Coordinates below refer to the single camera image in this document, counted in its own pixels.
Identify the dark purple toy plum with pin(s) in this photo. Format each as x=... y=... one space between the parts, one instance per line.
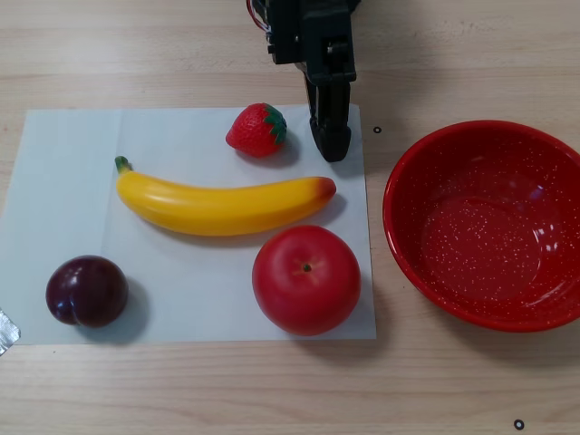
x=86 y=291

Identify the red toy strawberry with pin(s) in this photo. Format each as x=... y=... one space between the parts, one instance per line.
x=254 y=131

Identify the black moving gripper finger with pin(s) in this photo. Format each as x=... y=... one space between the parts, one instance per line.
x=337 y=113

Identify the red speckled enamel bowl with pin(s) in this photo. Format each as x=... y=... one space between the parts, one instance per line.
x=485 y=235

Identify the red toy apple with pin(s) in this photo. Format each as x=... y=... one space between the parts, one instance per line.
x=306 y=281

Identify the white paper sheet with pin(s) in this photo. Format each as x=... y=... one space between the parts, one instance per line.
x=63 y=204

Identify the grey tape piece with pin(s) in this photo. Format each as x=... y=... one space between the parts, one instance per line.
x=6 y=333

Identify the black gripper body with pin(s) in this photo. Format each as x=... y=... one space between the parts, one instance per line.
x=327 y=68

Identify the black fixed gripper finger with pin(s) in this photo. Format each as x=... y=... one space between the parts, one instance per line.
x=315 y=118

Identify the yellow toy banana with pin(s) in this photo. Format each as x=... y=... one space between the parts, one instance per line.
x=226 y=208

